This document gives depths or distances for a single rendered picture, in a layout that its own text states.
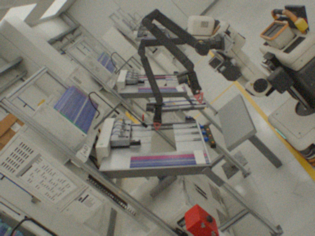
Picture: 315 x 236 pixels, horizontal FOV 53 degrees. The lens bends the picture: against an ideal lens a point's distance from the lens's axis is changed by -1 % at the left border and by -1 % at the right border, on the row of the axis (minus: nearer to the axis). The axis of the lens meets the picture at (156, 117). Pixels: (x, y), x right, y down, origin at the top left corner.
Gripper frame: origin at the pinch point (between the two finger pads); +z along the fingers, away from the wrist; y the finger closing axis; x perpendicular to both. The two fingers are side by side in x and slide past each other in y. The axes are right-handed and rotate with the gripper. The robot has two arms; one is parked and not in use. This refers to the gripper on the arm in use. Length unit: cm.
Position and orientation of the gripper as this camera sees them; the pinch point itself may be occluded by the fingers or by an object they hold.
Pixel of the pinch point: (156, 129)
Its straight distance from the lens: 252.8
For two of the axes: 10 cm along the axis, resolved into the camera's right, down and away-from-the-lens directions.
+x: 10.0, 0.7, 0.5
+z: -0.8, 9.3, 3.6
